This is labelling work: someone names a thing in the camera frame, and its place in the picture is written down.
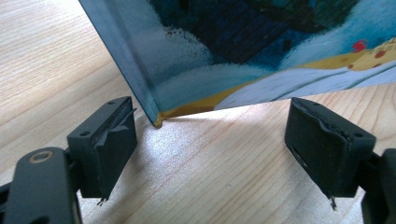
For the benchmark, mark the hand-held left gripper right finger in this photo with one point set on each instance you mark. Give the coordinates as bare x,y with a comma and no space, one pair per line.
327,149

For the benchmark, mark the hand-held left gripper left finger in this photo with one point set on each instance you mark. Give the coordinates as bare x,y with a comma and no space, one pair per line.
106,146

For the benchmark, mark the colourful children's picture book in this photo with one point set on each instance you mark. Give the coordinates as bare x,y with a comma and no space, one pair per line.
236,46

